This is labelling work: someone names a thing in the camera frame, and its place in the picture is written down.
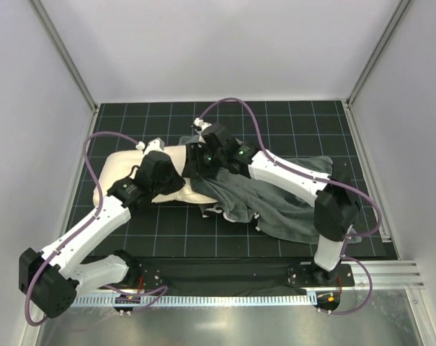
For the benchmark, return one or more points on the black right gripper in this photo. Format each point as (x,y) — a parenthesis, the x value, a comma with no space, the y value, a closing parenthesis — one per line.
(193,166)

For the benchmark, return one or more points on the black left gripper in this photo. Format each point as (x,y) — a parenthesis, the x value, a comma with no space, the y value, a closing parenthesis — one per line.
(172,184)

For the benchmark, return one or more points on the cream rectangular pillow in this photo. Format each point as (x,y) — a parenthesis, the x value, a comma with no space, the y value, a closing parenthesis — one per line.
(120,163)

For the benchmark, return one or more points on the grey fleece zebra-lined pillowcase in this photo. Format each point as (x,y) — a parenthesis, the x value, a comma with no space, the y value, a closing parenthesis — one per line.
(273,211)

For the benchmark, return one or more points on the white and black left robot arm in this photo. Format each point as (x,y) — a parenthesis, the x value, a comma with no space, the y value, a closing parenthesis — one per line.
(56,275)

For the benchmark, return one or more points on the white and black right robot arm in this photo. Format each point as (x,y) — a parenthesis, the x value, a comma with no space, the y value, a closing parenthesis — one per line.
(335,205)

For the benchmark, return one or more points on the black gridded cutting mat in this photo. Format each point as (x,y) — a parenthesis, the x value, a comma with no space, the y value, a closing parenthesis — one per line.
(289,129)

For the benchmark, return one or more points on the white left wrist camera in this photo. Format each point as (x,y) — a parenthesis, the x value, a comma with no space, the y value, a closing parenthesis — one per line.
(156,144)

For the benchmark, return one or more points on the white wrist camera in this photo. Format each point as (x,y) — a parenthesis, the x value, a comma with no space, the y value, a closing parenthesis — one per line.
(199,125)
(156,144)

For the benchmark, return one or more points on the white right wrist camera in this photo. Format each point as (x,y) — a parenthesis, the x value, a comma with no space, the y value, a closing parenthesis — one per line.
(199,125)

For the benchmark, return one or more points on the slotted grey cable duct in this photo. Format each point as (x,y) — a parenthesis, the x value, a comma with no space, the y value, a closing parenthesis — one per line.
(112,299)

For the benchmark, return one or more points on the left aluminium frame post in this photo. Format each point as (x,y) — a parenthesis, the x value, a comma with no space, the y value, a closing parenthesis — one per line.
(53,35)

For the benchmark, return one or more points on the aluminium frame post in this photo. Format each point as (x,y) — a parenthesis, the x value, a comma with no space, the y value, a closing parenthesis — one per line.
(53,35)
(392,24)

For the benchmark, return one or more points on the aluminium front frame profile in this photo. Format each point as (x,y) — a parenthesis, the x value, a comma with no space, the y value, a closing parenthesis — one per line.
(380,274)

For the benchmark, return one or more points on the right aluminium frame post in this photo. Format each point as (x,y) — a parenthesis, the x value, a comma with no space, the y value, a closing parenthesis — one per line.
(392,24)

